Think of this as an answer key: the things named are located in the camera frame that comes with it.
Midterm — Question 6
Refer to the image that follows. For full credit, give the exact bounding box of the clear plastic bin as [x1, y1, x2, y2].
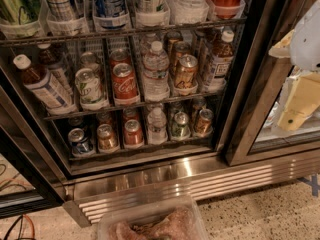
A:
[97, 195, 209, 240]

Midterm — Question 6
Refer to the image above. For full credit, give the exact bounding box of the small water bottle bottom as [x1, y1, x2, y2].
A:
[147, 107, 168, 145]

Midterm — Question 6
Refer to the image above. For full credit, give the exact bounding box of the blue pepsi can behind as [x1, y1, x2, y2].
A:
[68, 116, 88, 131]

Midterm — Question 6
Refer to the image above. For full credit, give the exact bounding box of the green can bottom shelf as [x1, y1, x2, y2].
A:
[171, 112, 190, 139]

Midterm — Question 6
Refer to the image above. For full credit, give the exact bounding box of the orange cable on floor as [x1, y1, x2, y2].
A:
[2, 213, 36, 240]

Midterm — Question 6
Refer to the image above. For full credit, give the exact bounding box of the green white can middle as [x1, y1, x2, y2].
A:
[75, 68, 105, 105]

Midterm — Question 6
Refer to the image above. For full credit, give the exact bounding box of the steel fridge vent grille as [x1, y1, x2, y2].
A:
[63, 148, 320, 227]

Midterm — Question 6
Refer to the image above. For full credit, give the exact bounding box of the red coca-cola can front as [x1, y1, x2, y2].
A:
[112, 63, 138, 99]

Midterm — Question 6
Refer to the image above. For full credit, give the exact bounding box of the tea bottle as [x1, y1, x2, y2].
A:
[13, 54, 73, 109]
[38, 43, 73, 95]
[202, 30, 234, 86]

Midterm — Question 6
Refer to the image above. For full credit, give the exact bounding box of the orange can bottom right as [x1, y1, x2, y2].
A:
[194, 109, 213, 134]

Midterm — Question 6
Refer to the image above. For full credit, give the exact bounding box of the tea bottle left rear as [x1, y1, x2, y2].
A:
[38, 43, 73, 95]

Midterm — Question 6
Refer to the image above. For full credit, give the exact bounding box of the tea bottle left front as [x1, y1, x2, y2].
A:
[13, 54, 73, 109]

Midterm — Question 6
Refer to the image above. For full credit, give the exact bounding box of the water bottle middle shelf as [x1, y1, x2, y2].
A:
[143, 41, 169, 101]

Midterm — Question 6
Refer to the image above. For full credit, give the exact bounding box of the gold can middle front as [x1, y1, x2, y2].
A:
[174, 54, 198, 89]

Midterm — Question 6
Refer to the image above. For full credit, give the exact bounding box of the red coca-cola can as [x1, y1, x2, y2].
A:
[112, 63, 138, 99]
[109, 49, 131, 68]

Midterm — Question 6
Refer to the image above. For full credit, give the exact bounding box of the blue pepsi can front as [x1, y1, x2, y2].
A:
[68, 128, 94, 157]

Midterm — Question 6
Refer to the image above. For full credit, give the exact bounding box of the red coca-cola can rear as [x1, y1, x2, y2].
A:
[109, 49, 131, 68]

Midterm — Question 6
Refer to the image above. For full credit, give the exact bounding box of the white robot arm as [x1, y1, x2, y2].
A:
[268, 0, 320, 132]

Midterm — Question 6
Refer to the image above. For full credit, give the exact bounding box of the fridge glass door right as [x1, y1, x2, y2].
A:
[226, 0, 320, 166]

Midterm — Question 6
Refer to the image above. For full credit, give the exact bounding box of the tea bottle right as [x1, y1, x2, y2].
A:
[202, 30, 234, 86]

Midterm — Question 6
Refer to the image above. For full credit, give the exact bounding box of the red can bottom front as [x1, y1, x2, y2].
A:
[124, 119, 144, 148]

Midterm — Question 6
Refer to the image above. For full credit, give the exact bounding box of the gold can bottom front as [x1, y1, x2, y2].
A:
[97, 124, 118, 152]

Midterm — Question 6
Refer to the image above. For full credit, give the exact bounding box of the gold can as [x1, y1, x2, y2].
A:
[97, 124, 118, 152]
[174, 54, 198, 89]

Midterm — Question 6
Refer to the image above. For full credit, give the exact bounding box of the blue pepsi can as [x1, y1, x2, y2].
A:
[68, 128, 94, 157]
[68, 116, 88, 131]

